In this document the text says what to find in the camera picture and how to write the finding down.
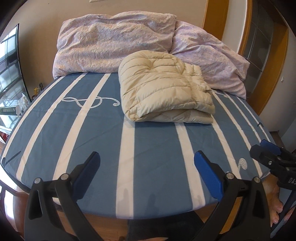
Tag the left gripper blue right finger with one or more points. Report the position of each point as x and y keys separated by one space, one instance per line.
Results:
x=242 y=210

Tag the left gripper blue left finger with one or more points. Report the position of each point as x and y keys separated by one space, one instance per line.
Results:
x=42 y=221

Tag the beige quilted down jacket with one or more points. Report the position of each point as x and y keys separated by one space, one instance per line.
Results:
x=160 y=87

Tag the person's bare foot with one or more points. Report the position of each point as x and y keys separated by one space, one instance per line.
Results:
x=272 y=193

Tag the blue white striped bed sheet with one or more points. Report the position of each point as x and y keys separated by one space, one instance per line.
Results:
x=147 y=169

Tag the glass panel door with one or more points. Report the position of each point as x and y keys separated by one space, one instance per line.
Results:
x=259 y=42

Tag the lilac floral duvet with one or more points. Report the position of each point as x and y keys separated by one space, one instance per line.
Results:
x=98 y=43

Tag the window with dark frame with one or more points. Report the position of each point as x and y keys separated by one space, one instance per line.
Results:
x=14 y=94

